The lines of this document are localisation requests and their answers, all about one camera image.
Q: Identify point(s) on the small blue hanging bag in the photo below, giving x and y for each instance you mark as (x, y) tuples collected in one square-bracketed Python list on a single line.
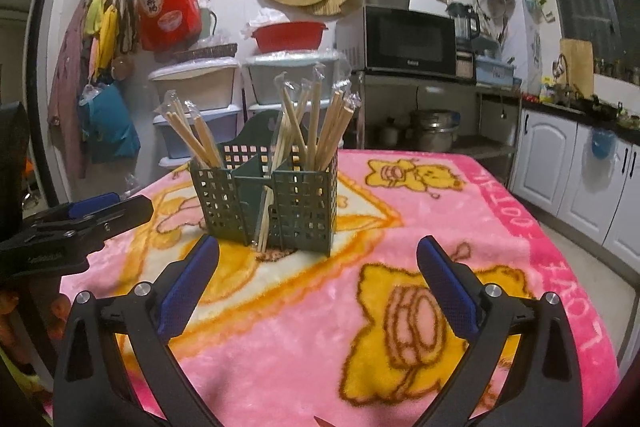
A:
[(603, 144)]

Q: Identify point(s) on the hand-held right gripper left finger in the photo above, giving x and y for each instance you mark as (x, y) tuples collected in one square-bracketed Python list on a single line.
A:
[(187, 287)]

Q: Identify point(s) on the wooden cutting board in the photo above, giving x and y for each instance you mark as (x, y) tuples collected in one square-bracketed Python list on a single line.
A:
[(577, 67)]

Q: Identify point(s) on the dark green plastic utensil holder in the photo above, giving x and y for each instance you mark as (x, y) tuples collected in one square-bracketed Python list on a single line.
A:
[(300, 207)]

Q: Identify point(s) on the light blue dish basket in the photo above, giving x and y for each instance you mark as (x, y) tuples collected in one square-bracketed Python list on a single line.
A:
[(495, 73)]

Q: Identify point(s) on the white plastic bag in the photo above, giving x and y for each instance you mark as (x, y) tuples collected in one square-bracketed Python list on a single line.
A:
[(262, 19)]

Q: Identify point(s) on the kitchen faucet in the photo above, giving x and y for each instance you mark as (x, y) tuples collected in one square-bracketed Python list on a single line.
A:
[(561, 69)]

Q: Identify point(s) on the yellow hanging cloths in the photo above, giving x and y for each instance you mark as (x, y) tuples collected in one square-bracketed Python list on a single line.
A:
[(106, 32)]

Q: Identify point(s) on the bunch of wooden chopsticks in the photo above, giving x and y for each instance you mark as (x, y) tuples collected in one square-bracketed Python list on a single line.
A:
[(332, 127)]

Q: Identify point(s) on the black blender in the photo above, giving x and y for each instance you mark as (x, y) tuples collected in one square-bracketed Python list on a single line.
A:
[(462, 22)]

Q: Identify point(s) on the metal shelf rack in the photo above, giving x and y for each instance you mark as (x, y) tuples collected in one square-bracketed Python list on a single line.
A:
[(490, 152)]

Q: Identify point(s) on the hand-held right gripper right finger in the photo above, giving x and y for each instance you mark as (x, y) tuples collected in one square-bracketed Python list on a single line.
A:
[(450, 287)]

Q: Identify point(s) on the beige-topped plastic drawer unit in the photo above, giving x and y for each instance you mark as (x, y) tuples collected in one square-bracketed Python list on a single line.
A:
[(200, 87)]

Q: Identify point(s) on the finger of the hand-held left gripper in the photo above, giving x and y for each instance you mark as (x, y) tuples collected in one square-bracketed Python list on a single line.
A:
[(92, 204), (125, 214)]

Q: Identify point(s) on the pink hanging garment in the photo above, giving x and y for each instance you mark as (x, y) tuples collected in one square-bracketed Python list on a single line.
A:
[(67, 97)]

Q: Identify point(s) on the wicker basket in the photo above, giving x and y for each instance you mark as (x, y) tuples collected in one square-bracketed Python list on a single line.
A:
[(205, 53)]

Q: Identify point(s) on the grey-topped plastic drawer unit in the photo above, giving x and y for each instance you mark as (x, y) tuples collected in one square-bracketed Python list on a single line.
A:
[(265, 79)]

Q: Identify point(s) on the large steel pot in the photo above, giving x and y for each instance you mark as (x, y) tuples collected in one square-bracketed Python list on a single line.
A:
[(434, 132)]

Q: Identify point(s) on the large blue hanging bag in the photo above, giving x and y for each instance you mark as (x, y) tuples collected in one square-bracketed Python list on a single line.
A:
[(110, 127)]

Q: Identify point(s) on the red plastic basin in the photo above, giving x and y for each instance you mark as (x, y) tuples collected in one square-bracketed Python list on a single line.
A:
[(290, 38)]

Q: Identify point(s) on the hanging steel strainer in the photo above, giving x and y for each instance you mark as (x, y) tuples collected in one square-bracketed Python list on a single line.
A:
[(500, 1)]

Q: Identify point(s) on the black microwave oven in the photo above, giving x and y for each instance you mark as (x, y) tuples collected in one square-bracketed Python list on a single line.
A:
[(405, 39)]

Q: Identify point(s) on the white kitchen cabinets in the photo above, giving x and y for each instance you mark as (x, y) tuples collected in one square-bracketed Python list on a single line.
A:
[(565, 177)]

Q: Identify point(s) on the pink printed blanket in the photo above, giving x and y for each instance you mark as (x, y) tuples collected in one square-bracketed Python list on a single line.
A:
[(300, 332)]

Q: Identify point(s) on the wall-mounted utensil cup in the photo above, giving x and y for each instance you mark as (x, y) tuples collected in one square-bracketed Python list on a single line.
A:
[(537, 7)]

